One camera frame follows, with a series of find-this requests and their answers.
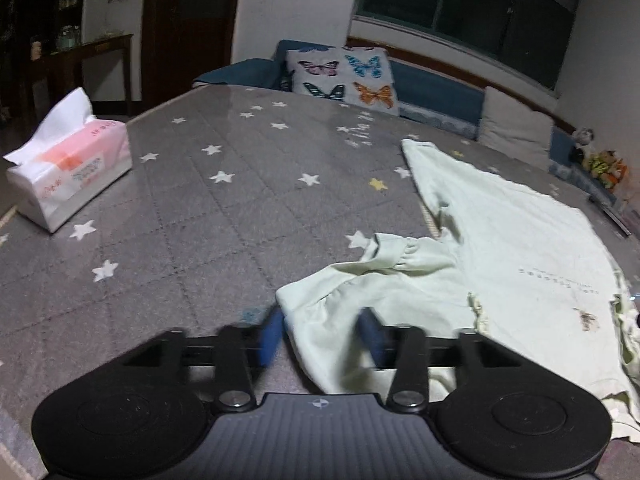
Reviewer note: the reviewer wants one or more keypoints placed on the plain grey pillow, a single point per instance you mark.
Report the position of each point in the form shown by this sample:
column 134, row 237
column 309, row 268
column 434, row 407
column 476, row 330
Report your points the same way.
column 515, row 125

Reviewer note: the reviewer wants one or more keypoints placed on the grey star-print tablecloth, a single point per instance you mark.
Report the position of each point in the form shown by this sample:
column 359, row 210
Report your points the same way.
column 200, row 235

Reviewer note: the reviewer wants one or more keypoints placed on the glass jar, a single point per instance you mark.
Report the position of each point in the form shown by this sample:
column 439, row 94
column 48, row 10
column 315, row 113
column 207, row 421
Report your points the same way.
column 69, row 37

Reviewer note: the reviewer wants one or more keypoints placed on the dark window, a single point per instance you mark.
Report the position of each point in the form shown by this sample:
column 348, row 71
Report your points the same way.
column 475, row 5

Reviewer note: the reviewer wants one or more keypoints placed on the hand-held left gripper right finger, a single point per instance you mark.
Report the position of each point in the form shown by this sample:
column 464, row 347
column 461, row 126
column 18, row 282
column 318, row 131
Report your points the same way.
column 374, row 337

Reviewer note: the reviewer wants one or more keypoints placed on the dark wooden door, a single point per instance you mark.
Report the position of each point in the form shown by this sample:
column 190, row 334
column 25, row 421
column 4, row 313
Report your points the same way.
column 190, row 25

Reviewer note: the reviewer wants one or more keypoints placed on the butterfly print pillow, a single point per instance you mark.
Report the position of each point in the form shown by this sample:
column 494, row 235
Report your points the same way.
column 345, row 75

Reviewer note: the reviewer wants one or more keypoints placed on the dark wooden shelf cabinet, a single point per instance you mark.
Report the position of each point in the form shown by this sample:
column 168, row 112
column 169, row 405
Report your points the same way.
column 30, row 10

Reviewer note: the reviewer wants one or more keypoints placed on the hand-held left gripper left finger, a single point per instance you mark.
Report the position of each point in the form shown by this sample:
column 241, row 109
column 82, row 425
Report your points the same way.
column 270, row 337

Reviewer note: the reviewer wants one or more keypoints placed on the pink tissue pack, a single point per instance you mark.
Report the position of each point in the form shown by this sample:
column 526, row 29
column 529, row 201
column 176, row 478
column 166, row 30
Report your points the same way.
column 70, row 175

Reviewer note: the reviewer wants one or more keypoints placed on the panda plush toy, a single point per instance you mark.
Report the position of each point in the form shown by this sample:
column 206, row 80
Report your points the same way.
column 584, row 142

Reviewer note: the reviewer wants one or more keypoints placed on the blue sofa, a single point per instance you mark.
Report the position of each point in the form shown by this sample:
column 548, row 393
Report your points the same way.
column 435, row 95

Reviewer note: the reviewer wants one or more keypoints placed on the brown bear plush toy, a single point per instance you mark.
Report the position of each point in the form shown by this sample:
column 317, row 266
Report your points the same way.
column 602, row 167

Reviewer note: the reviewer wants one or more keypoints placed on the black remote control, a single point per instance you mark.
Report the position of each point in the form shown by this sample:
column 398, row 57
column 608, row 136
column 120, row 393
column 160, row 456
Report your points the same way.
column 612, row 217

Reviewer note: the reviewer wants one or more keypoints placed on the wooden side table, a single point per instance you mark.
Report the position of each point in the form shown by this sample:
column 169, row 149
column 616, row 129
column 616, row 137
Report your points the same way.
column 90, row 60

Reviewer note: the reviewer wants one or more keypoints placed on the light green garment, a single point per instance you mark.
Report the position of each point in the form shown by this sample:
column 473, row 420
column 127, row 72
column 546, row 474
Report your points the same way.
column 525, row 240

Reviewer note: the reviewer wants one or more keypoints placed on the orange plush toy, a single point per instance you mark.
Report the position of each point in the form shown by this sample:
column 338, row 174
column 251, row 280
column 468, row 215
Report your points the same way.
column 620, row 172

